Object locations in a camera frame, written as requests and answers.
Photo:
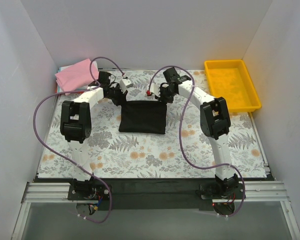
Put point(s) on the aluminium frame rail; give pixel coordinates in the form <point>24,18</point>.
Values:
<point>57,192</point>

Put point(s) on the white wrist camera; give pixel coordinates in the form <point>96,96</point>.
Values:
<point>124,84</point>
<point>153,89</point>

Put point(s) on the floral patterned table mat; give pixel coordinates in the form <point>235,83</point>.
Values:
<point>135,155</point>

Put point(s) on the pink folded t-shirt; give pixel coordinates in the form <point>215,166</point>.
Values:
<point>74,77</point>

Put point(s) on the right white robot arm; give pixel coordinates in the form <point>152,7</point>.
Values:
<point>214,118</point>

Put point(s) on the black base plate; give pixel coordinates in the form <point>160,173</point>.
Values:
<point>153,193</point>

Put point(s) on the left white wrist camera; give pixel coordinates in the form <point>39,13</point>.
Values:
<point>124,84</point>

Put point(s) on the teal folded t-shirt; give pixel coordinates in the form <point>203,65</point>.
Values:
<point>58,89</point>

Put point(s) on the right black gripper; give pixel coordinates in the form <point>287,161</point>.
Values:
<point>163,92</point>

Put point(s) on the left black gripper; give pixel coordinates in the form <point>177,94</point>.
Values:
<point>118,95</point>

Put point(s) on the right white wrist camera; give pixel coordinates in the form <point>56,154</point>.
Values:
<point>153,89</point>

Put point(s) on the black t-shirt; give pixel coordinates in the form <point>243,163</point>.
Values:
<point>143,116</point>

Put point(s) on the yellow plastic tray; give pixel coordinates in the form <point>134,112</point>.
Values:
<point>231,80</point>

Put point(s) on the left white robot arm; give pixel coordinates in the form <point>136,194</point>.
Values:
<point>76,120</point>

